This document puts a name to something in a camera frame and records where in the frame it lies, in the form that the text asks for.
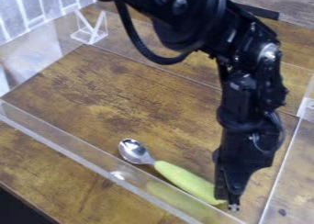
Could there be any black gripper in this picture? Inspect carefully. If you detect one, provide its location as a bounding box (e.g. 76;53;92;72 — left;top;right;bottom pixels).
211;111;287;212

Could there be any green handled metal spoon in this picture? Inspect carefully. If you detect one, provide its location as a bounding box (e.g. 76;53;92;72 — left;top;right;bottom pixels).
117;139;224;206

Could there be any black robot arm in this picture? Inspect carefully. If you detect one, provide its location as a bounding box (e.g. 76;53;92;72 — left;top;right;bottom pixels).
97;0;288;210

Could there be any clear acrylic right barrier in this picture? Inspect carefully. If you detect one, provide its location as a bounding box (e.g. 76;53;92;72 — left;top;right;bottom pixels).
259;74;314;224

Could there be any clear acrylic barrier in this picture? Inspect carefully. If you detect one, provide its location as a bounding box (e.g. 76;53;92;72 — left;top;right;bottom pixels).
259;74;314;224
0;100;245;224

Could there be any clear acrylic front barrier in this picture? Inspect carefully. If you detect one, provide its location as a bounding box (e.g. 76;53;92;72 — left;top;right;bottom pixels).
0;100;245;224

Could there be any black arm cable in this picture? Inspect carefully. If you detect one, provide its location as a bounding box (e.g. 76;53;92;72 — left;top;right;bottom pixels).
113;0;193;66

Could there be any black wall strip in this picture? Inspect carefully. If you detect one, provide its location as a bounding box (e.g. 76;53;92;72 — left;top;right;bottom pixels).
241;5;279;20

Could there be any clear acrylic corner bracket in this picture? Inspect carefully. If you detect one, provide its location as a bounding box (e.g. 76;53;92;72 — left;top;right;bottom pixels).
69;10;108;45

